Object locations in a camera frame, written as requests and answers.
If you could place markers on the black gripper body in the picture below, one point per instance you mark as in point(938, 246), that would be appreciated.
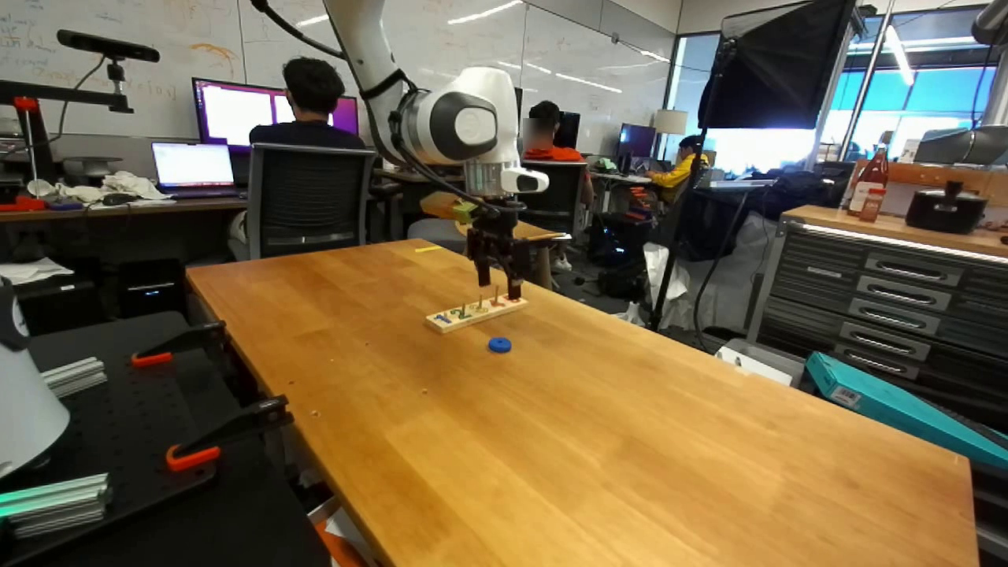
point(491, 239)

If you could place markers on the blue disk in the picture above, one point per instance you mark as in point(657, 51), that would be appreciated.
point(499, 346)

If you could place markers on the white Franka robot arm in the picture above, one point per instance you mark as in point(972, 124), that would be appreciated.
point(450, 122)

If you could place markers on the wooden peg rack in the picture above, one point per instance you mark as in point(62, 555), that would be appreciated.
point(472, 313)

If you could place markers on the person in orange shirt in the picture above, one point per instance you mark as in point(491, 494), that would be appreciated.
point(549, 131)

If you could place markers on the black mesh office chair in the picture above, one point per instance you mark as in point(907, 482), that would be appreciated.
point(310, 201)

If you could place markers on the person in yellow shirt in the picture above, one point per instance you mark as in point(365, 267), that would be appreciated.
point(681, 168)

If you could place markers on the person in dark shirt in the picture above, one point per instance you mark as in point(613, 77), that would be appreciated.
point(310, 105)

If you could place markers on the lit purple monitor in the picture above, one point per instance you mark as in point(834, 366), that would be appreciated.
point(232, 112)

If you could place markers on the open laptop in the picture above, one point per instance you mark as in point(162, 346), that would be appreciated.
point(193, 168)

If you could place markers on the black photo softbox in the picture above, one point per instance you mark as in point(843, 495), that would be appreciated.
point(776, 68)

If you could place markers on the red label bottle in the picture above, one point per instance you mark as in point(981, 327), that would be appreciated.
point(870, 189)

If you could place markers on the grey drawer cabinet wooden top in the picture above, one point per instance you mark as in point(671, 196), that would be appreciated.
point(892, 293)

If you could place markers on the teal case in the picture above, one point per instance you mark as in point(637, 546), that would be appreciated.
point(901, 411)

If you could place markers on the black toolbox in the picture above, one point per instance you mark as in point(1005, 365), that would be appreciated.
point(945, 209)

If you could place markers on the aluminium rail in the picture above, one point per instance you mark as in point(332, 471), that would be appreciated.
point(52, 506)
point(72, 375)

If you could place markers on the black camera bar on stand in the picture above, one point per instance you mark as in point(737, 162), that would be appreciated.
point(104, 47)

